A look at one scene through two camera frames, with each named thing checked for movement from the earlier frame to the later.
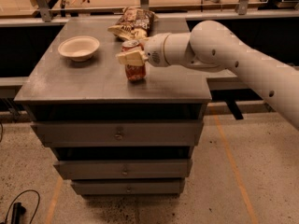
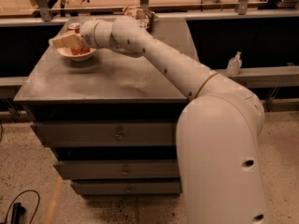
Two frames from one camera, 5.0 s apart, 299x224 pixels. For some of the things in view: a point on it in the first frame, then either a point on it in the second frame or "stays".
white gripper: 154,50 -> 87,34
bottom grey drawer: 127,187 stays
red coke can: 137,72 -> 83,49
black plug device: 18,211 stays
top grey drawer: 119,133 stays
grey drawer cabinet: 109,134 stays
